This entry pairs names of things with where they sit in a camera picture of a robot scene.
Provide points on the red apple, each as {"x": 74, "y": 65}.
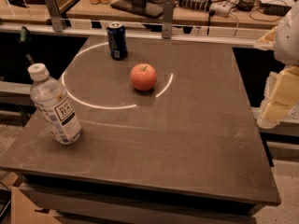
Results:
{"x": 143, "y": 77}

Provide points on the blue soda can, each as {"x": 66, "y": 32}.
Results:
{"x": 117, "y": 40}

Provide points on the black keyboard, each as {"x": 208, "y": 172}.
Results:
{"x": 277, "y": 10}

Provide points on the black monitor stand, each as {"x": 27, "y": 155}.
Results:
{"x": 139, "y": 7}

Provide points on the white power adapter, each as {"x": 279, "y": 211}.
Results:
{"x": 222, "y": 9}

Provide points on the left metal bracket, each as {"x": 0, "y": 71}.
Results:
{"x": 57, "y": 21}

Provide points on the green handled tool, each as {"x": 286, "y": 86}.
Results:
{"x": 23, "y": 41}

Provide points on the black power strip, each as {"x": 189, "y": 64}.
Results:
{"x": 201, "y": 5}

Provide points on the clear plastic tea bottle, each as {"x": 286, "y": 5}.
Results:
{"x": 51, "y": 99}

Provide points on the right metal bracket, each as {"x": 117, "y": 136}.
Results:
{"x": 168, "y": 7}

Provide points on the cardboard box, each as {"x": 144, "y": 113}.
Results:
{"x": 24, "y": 211}

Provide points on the metal bracket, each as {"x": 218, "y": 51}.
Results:
{"x": 57, "y": 21}
{"x": 168, "y": 7}

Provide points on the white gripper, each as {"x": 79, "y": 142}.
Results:
{"x": 288, "y": 42}

